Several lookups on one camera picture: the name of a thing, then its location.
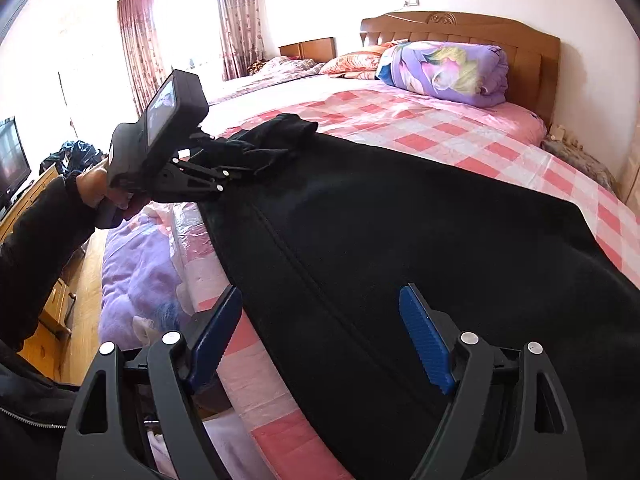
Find person's black jacket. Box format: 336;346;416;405
0;340;87;480

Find pile of dark clothes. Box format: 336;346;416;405
40;140;106;177

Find purple fleece blanket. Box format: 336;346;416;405
97;212;201;356

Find pink floral pillow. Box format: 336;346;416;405
319;40;408;81

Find black flat television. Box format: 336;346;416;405
0;116;32;211

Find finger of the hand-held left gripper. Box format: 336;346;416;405
150;172;227;204
175;156;251;181

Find folded purple floral quilt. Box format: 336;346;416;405
375;41;509;108

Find grey patterned cloth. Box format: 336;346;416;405
542;125;621;193

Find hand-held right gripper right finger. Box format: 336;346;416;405
398;283;588;480

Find wooden television cabinet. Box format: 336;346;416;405
0;164;88;346

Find pink patterned curtain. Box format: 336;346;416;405
117;0;168;116
210;0;266;81

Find white cloth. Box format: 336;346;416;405
145;410;276;480

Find black pants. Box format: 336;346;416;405
190;112;640;480

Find person's left hand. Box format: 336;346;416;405
75;166;151;222

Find bed with pink checked sheet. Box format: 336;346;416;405
170;82;640;480

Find person's left forearm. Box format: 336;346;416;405
0;172;101;356

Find carved wooden headboard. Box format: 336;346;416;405
360;11;561;128

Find bed with patterned cover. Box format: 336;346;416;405
207;56;326;106

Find plain wooden headboard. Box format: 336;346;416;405
279;36;337;61

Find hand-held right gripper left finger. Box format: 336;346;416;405
56;285;244;480

